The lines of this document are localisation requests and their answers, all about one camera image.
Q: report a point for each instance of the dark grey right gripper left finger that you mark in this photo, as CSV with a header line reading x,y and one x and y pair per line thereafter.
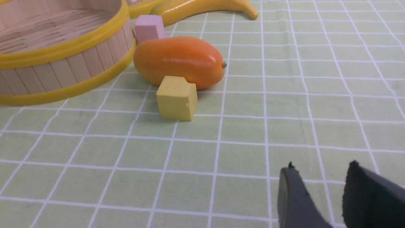
x,y
295,206

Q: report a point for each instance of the pink wooden block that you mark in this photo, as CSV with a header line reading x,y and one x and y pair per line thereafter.
x,y
148,27

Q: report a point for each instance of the green checkered tablecloth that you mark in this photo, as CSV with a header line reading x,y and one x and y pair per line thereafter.
x,y
318,83

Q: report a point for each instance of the yellow toy banana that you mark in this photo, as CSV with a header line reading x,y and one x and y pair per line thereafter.
x,y
173,11

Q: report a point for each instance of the orange toy mango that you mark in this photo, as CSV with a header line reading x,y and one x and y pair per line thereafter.
x,y
189,57

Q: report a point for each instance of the yellow wooden cube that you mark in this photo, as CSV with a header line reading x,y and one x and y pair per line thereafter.
x,y
177,99

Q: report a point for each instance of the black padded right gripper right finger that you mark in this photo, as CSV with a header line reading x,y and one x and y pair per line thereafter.
x,y
371,201

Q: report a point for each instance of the bamboo steamer tray yellow rim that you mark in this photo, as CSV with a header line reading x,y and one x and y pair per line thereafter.
x,y
53,50

